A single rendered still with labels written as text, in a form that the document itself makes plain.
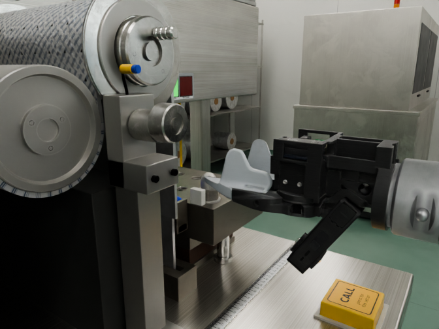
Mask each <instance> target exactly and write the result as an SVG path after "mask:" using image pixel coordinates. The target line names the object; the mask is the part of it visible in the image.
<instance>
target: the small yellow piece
mask: <svg viewBox="0 0 439 329"><path fill-rule="evenodd" d="M120 72H121V74H122V81H123V86H124V89H125V94H126V95H128V94H129V91H128V87H127V83H126V80H125V74H139V73H140V72H141V67H140V65H134V64H123V65H120Z"/></svg>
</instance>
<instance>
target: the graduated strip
mask: <svg viewBox="0 0 439 329"><path fill-rule="evenodd" d="M293 246H294V243H293V244H292V245H291V246H290V247H289V248H288V249H287V250H285V251H284V252H283V253H282V254H281V255H280V256H279V257H278V258H277V259H276V260H275V261H274V262H273V263H272V264H271V265H270V266H269V267H268V268H267V269H266V270H265V271H264V272H263V273H262V274H261V275H260V276H259V277H258V278H257V279H256V280H255V281H254V282H253V283H252V284H251V285H249V286H248V287H247V288H246V289H245V290H244V291H243V292H242V293H241V294H240V295H239V296H238V297H237V298H236V299H235V300H234V301H233V302H231V303H230V304H229V305H228V306H227V307H226V308H225V309H224V310H223V311H222V312H221V313H220V314H219V315H218V316H217V317H216V318H215V319H214V320H213V321H212V322H211V323H210V324H209V325H208V326H207V327H206V328H205V329H225V328H226V327H227V326H228V325H229V324H230V323H231V322H232V321H233V320H234V319H235V318H236V316H237V315H238V314H239V313H240V312H241V311H242V310H243V309H244V308H245V307H246V306H247V305H248V304H249V303H250V302H251V301H252V300H253V299H254V298H255V297H256V296H257V295H258V294H259V293H260V292H261V291H262V290H263V289H264V288H265V287H266V285H267V284H268V283H269V282H270V281H271V280H272V279H273V278H274V277H275V276H276V275H277V274H278V273H279V272H280V271H281V270H282V268H283V267H284V266H285V265H286V264H287V263H288V261H287V260H286V259H287V258H288V257H289V255H290V254H291V253H292V252H291V251H290V249H291V248H292V247H293Z"/></svg>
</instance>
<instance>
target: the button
mask: <svg viewBox="0 0 439 329"><path fill-rule="evenodd" d="M384 298H385V295H384V293H382V292H378V291H375V290H372V289H368V288H365V287H362V286H359V285H355V284H353V283H349V282H347V281H343V280H340V279H335V281H334V283H333V284H332V285H331V287H330V289H329V290H328V292H327V293H326V295H325V296H324V298H323V299H322V301H321V307H320V315H322V316H324V317H327V318H330V319H332V320H335V321H338V322H341V323H343V324H346V325H348V326H351V327H354V328H356V329H375V327H376V325H377V322H378V319H379V317H380V314H381V312H382V309H383V303H384Z"/></svg>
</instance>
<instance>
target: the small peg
mask: <svg viewBox="0 0 439 329"><path fill-rule="evenodd" d="M153 36H154V39H155V40H170V39H177V38H178V29H177V27H176V26H174V25H172V26H165V27H155V28H154V30H153Z"/></svg>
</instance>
